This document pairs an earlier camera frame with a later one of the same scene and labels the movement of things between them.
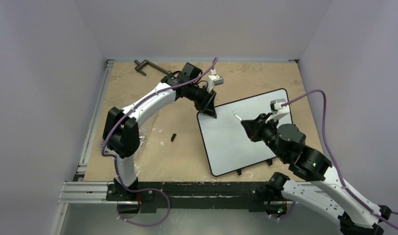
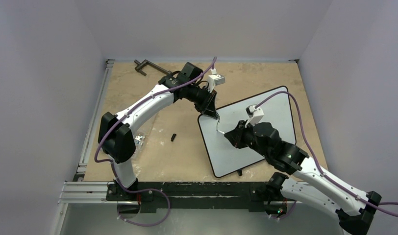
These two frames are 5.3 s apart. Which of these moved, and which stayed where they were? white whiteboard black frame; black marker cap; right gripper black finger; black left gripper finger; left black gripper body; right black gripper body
Moved: right gripper black finger; right black gripper body
Stayed: black marker cap; left black gripper body; black left gripper finger; white whiteboard black frame
